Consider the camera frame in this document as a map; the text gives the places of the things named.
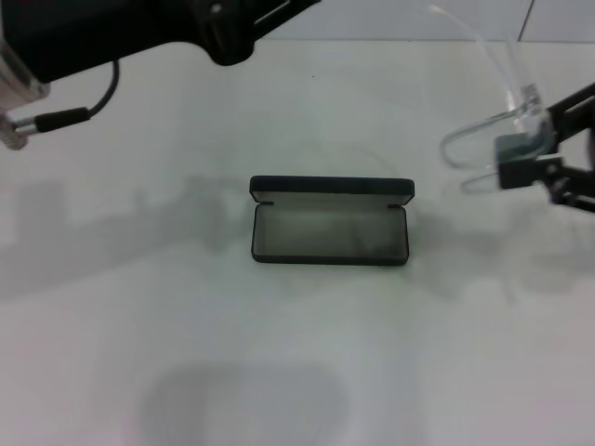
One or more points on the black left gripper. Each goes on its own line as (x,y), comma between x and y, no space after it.
(116,28)

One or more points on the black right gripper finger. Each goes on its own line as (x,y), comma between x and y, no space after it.
(516,146)
(525,174)

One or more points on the clear white glasses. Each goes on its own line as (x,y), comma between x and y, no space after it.
(516,60)

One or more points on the black glasses case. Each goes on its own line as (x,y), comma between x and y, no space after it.
(325,186)

